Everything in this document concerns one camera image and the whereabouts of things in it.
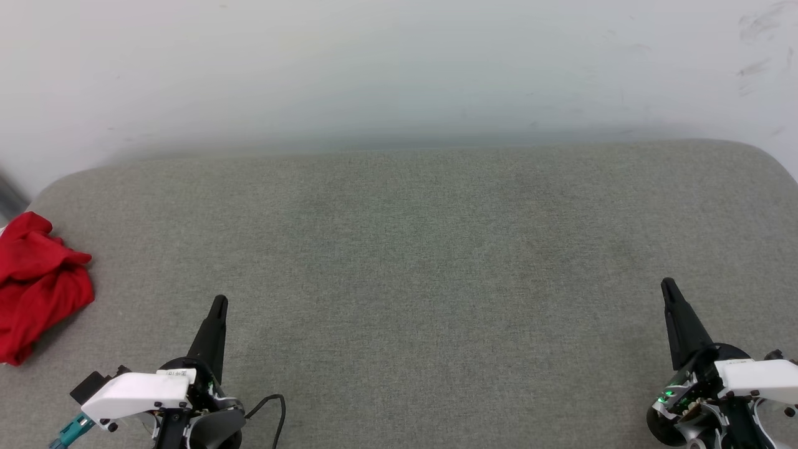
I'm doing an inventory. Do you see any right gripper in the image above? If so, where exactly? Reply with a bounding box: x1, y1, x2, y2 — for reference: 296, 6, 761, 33
653, 278, 779, 449

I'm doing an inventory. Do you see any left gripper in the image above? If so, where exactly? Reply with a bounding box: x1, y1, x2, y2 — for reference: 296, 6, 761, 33
150, 295, 245, 449

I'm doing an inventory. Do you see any red white basketball jersey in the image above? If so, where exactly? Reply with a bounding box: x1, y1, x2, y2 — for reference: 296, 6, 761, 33
0, 211, 95, 367

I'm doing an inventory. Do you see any grey fabric sofa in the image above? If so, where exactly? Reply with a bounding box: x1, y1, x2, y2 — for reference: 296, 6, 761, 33
0, 138, 798, 449

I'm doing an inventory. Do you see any white left camera bracket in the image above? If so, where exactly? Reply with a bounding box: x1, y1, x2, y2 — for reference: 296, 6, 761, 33
80, 369, 198, 432

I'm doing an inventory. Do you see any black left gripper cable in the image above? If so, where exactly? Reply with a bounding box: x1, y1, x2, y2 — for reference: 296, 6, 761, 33
245, 393, 287, 449

